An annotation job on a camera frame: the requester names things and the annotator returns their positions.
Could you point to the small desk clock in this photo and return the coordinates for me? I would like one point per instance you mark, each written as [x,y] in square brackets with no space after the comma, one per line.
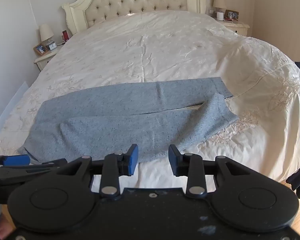
[52,46]

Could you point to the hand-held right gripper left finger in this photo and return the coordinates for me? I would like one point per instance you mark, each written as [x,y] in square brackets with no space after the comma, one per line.
[133,160]

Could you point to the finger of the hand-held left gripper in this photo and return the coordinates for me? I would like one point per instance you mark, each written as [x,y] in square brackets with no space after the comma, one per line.
[47,166]
[16,160]

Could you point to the cream nightstand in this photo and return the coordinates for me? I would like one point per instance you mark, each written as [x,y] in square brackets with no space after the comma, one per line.
[43,60]
[236,28]

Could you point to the grey speckled pants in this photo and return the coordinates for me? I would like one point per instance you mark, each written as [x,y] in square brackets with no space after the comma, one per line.
[115,120]

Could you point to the cream table lamp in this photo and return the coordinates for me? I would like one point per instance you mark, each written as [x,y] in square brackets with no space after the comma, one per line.
[219,0]
[46,32]

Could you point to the person's left hand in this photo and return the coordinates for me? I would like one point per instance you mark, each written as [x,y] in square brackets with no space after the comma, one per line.
[5,230]

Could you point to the white cylinder device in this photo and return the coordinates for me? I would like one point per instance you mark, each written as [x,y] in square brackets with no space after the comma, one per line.
[220,15]

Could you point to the wooden photo frame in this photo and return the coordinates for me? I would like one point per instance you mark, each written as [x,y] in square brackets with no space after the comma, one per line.
[40,49]
[232,15]

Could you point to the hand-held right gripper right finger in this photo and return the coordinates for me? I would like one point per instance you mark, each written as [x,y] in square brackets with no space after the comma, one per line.
[173,160]

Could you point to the small red box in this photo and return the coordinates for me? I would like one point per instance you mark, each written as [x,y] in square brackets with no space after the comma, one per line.
[65,35]

